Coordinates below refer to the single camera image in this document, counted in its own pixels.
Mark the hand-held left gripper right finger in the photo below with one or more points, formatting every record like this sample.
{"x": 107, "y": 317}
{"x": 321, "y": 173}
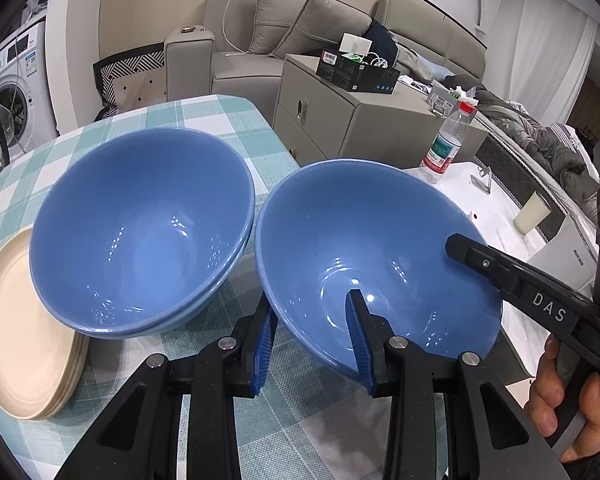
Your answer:
{"x": 360, "y": 345}

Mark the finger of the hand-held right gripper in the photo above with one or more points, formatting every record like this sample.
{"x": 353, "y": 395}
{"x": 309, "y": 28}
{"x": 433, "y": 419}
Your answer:
{"x": 480, "y": 260}

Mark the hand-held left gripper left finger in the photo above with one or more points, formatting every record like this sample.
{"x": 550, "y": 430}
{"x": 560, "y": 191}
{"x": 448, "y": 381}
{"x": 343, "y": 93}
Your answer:
{"x": 265, "y": 355}

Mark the blue bowl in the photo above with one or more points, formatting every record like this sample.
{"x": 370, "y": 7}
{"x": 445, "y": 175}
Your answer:
{"x": 215, "y": 296}
{"x": 145, "y": 220}
{"x": 380, "y": 220}

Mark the cream plate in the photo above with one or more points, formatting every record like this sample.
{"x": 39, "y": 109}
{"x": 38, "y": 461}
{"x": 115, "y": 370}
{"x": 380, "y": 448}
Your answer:
{"x": 15, "y": 335}
{"x": 81, "y": 357}
{"x": 74, "y": 375}

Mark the person's right hand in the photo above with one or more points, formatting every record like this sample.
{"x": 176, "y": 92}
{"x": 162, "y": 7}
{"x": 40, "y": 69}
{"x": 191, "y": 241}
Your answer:
{"x": 542, "y": 395}

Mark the white heater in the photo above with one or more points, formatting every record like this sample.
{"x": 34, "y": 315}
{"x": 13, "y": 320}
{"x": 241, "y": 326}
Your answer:
{"x": 570, "y": 255}

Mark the white side table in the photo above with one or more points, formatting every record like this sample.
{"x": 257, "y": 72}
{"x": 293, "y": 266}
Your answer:
{"x": 495, "y": 200}

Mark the white cup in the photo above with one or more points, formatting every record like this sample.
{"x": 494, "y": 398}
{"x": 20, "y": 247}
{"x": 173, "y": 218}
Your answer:
{"x": 530, "y": 215}

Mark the small metal stand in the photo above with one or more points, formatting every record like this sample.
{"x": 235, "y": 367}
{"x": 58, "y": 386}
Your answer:
{"x": 482, "y": 180}

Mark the clear water bottle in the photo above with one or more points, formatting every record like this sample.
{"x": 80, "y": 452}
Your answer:
{"x": 445, "y": 147}

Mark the grey blanket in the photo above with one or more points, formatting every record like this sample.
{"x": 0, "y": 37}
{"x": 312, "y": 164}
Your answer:
{"x": 545, "y": 145}

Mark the grey nightstand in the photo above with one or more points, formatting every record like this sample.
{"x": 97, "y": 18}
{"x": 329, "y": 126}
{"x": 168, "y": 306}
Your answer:
{"x": 330, "y": 120}

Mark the black box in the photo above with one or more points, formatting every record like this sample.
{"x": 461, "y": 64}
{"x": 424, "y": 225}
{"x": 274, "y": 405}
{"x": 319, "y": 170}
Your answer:
{"x": 360, "y": 77}

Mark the white curtain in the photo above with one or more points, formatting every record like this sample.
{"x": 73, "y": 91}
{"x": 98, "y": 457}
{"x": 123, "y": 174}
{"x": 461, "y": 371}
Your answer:
{"x": 540, "y": 50}

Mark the dark clothing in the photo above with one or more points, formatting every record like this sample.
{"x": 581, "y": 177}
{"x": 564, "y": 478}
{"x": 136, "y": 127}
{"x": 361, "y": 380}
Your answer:
{"x": 380, "y": 40}

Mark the teal checked tablecloth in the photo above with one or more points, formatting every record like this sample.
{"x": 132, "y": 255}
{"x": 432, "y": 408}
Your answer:
{"x": 205, "y": 115}

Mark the white box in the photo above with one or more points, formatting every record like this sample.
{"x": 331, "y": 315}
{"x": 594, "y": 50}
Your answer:
{"x": 354, "y": 42}

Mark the grey cushion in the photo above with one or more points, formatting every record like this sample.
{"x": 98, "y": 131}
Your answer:
{"x": 325, "y": 25}
{"x": 280, "y": 20}

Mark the grey sofa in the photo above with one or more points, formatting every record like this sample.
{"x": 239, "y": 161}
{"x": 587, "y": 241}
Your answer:
{"x": 240, "y": 67}

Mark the beige diamond print cushion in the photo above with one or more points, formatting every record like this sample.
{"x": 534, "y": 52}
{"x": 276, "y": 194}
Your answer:
{"x": 145, "y": 87}

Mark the black white patterned cushion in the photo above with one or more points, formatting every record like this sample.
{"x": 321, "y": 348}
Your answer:
{"x": 130, "y": 60}

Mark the small metal object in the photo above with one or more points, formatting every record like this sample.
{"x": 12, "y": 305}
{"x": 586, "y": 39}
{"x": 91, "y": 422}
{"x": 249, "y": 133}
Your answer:
{"x": 188, "y": 30}

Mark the white washing machine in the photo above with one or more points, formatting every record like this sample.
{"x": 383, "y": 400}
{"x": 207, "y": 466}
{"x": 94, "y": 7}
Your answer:
{"x": 25, "y": 90}

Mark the black quilted bed frame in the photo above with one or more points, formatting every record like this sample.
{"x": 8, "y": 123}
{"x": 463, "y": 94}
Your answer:
{"x": 510, "y": 170}

